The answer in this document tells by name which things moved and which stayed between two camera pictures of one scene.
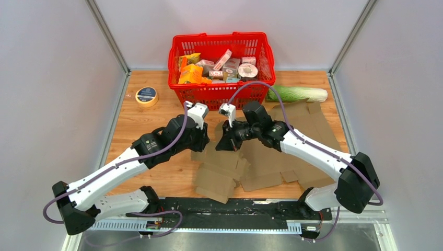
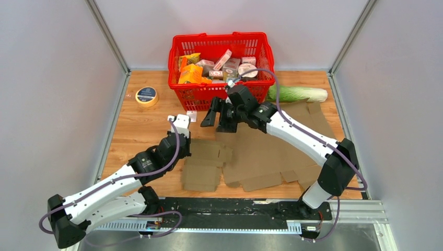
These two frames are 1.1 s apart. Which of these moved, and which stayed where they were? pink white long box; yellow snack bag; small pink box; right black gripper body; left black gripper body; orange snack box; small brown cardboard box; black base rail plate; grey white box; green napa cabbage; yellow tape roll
Moved: small brown cardboard box; left black gripper body; right black gripper body
Stayed: small pink box; orange snack box; black base rail plate; green napa cabbage; yellow tape roll; grey white box; pink white long box; yellow snack bag
